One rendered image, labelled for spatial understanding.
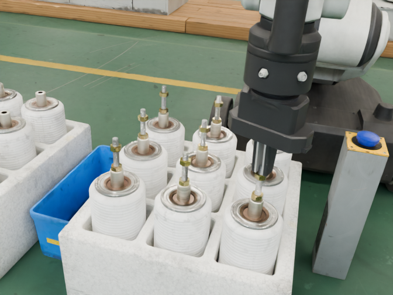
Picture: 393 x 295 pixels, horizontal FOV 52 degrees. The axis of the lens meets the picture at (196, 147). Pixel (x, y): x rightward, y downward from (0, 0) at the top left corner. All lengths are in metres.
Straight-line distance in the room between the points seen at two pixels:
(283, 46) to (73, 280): 0.55
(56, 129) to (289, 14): 0.68
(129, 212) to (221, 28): 2.02
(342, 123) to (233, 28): 1.54
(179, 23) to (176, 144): 1.83
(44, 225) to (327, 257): 0.59
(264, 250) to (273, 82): 0.27
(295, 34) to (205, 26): 2.16
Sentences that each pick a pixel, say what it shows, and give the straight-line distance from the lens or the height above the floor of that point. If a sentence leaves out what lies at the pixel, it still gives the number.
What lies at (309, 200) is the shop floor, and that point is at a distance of 1.15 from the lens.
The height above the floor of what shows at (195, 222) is 0.24.
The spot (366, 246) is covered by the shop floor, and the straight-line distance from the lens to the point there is 1.06.
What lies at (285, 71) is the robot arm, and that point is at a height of 0.50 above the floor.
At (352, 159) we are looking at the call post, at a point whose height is 0.29.
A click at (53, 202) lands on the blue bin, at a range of 0.94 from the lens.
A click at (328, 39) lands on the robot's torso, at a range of 0.95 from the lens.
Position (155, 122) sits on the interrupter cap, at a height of 0.25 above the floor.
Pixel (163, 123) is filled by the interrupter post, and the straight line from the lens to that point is 0.87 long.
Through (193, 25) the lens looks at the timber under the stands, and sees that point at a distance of 2.62.
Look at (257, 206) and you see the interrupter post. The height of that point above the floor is 0.27.
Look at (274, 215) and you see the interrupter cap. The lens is 0.65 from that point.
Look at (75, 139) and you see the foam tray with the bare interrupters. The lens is 1.01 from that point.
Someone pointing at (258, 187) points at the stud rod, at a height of 0.31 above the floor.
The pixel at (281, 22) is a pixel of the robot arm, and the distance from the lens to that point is 0.45.
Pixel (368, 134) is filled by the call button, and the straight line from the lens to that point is 0.79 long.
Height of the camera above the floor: 0.66
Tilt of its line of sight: 30 degrees down
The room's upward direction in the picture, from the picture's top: 4 degrees clockwise
